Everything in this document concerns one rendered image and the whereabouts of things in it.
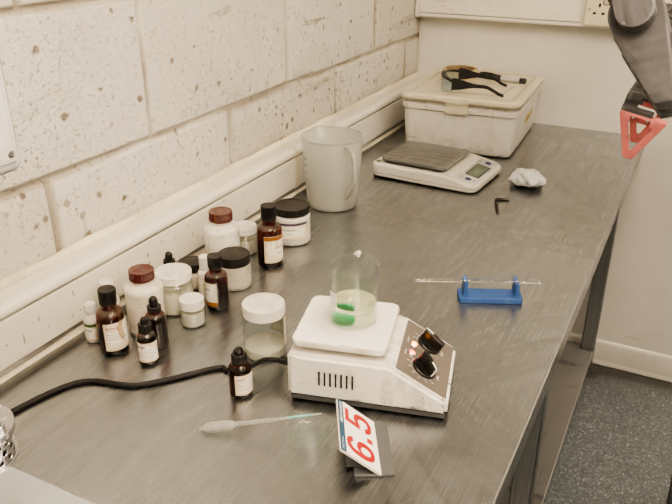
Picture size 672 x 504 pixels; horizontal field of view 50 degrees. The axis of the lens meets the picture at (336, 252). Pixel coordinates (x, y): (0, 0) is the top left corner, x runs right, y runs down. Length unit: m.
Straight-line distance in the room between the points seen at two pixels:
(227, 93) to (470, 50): 1.02
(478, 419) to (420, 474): 0.13
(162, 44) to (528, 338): 0.73
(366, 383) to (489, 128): 1.08
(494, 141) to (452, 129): 0.11
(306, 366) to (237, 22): 0.74
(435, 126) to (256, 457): 1.21
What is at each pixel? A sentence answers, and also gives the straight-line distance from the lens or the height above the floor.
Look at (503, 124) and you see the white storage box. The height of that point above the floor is 0.84.
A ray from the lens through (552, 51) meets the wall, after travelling 2.19.
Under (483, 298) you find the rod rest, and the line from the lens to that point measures 1.17.
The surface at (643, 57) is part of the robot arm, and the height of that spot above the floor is 1.18.
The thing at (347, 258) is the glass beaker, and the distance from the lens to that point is 0.93.
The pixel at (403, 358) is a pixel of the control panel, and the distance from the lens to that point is 0.91.
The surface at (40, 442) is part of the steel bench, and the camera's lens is 0.95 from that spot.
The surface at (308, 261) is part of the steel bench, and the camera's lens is 1.29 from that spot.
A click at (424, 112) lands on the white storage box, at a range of 1.90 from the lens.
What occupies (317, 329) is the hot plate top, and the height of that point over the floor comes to 0.84.
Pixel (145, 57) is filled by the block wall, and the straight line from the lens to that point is 1.22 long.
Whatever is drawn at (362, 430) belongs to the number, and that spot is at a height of 0.77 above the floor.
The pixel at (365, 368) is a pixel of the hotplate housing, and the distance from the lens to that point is 0.89.
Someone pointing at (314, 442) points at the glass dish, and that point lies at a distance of 0.86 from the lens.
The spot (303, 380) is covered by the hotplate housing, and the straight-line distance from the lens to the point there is 0.92.
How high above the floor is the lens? 1.32
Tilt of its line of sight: 25 degrees down
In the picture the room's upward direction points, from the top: straight up
